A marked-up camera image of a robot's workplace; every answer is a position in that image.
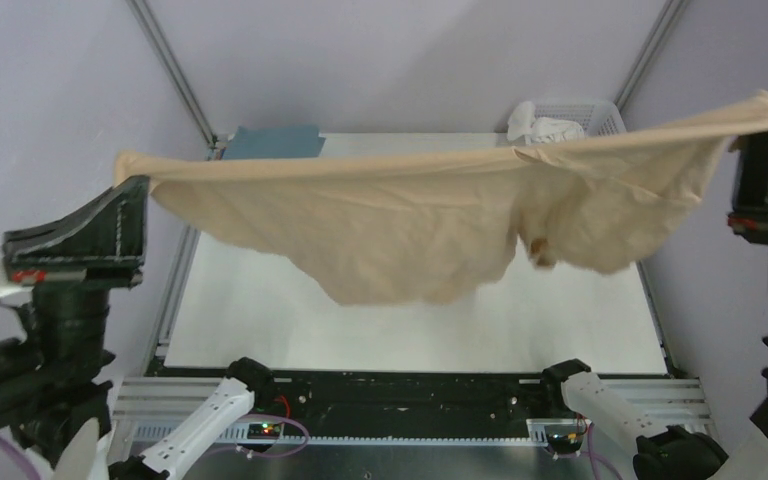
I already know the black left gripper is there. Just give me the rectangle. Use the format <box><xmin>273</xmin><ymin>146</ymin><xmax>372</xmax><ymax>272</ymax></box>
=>
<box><xmin>8</xmin><ymin>165</ymin><xmax>154</xmax><ymax>382</ymax></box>

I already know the beige t shirt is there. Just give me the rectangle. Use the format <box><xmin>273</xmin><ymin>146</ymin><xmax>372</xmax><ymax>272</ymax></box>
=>
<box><xmin>114</xmin><ymin>91</ymin><xmax>768</xmax><ymax>305</ymax></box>

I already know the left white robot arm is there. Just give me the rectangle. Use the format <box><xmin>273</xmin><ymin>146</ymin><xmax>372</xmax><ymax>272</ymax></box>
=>
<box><xmin>0</xmin><ymin>176</ymin><xmax>276</xmax><ymax>479</ymax></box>

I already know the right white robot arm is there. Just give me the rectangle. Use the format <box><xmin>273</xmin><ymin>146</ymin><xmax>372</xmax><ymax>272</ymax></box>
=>
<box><xmin>540</xmin><ymin>132</ymin><xmax>768</xmax><ymax>479</ymax></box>

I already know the grey-blue folded t shirt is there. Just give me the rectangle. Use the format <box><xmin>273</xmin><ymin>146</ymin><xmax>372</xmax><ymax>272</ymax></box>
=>
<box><xmin>222</xmin><ymin>125</ymin><xmax>326</xmax><ymax>160</ymax></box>

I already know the white plastic laundry basket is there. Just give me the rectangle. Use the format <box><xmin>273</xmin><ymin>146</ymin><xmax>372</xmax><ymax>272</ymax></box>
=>
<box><xmin>506</xmin><ymin>99</ymin><xmax>626</xmax><ymax>145</ymax></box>

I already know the white crumpled t shirt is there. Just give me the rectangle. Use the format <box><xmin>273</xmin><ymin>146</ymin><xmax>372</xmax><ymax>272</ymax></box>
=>
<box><xmin>506</xmin><ymin>101</ymin><xmax>586</xmax><ymax>145</ymax></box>

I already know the left small circuit board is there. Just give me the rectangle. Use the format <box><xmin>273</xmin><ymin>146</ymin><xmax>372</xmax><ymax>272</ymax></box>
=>
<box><xmin>246</xmin><ymin>422</ymin><xmax>283</xmax><ymax>440</ymax></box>

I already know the small circuit board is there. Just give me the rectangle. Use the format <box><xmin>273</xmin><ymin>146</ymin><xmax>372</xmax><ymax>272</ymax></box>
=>
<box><xmin>547</xmin><ymin>433</ymin><xmax>585</xmax><ymax>456</ymax></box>
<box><xmin>246</xmin><ymin>422</ymin><xmax>283</xmax><ymax>440</ymax></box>

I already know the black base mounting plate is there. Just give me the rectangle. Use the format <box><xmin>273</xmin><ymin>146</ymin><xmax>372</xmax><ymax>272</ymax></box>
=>
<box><xmin>145</xmin><ymin>357</ymin><xmax>597</xmax><ymax>440</ymax></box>

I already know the right small circuit board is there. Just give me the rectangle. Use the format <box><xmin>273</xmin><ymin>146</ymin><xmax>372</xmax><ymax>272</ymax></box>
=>
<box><xmin>547</xmin><ymin>433</ymin><xmax>585</xmax><ymax>456</ymax></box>

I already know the left aluminium frame post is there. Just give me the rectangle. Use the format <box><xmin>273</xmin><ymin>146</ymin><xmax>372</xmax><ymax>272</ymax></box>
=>
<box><xmin>126</xmin><ymin>0</ymin><xmax>218</xmax><ymax>148</ymax></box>

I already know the aluminium frame post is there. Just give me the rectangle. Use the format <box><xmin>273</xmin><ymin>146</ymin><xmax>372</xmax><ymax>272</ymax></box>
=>
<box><xmin>126</xmin><ymin>0</ymin><xmax>218</xmax><ymax>148</ymax></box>
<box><xmin>614</xmin><ymin>0</ymin><xmax>690</xmax><ymax>113</ymax></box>

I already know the right aluminium frame post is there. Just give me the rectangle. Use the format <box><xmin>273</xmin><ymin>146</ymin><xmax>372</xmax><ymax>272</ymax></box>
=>
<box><xmin>614</xmin><ymin>0</ymin><xmax>690</xmax><ymax>113</ymax></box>

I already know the front aluminium rail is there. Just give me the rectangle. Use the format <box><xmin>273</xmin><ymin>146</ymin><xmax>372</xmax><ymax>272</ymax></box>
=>
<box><xmin>111</xmin><ymin>378</ymin><xmax>719</xmax><ymax>446</ymax></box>

